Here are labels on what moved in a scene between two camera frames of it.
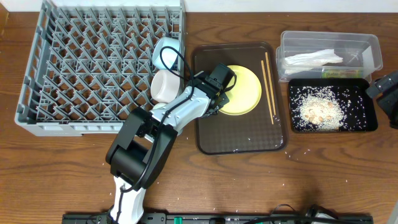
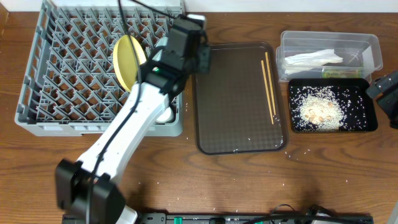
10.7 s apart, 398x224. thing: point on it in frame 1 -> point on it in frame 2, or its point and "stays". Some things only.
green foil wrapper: x=342 y=73 stays
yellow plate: x=245 y=94 -> x=125 y=63
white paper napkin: x=319 y=58 stays
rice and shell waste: x=318 y=108 stays
